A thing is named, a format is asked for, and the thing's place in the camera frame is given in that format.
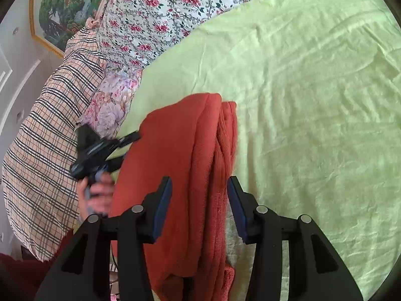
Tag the person's left hand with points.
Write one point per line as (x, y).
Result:
(100, 195)

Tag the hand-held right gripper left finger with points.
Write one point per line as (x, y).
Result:
(163, 207)

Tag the white floral quilt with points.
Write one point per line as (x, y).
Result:
(156, 12)

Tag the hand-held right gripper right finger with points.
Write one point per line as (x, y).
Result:
(238, 213)

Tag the framed landscape painting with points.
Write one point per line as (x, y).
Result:
(62, 12)

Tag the orange knit sweater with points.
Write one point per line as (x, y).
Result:
(181, 147)

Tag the person's dark red clothing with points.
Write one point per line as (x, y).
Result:
(18, 274)

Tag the light green bedsheet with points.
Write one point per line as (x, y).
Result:
(313, 131)

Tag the purple floral pillow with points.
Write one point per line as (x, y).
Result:
(109, 100)

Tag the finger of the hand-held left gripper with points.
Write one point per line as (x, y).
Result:
(114, 163)
(130, 138)

